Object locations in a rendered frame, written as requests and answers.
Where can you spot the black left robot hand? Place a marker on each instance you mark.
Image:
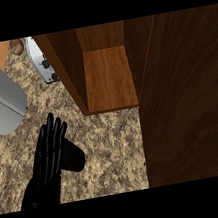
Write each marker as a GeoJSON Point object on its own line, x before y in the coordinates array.
{"type": "Point", "coordinates": [48, 158]}

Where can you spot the brown wooden cabinet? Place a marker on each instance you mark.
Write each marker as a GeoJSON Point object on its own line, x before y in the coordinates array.
{"type": "Point", "coordinates": [108, 77]}

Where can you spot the brown wooden cabinet door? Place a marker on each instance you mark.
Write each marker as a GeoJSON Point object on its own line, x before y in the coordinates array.
{"type": "Point", "coordinates": [187, 100]}

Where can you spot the white toaster with black knobs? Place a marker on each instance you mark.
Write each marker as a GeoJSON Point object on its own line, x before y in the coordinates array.
{"type": "Point", "coordinates": [42, 63]}

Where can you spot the small brown round object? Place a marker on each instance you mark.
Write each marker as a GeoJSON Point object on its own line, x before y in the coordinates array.
{"type": "Point", "coordinates": [17, 46]}

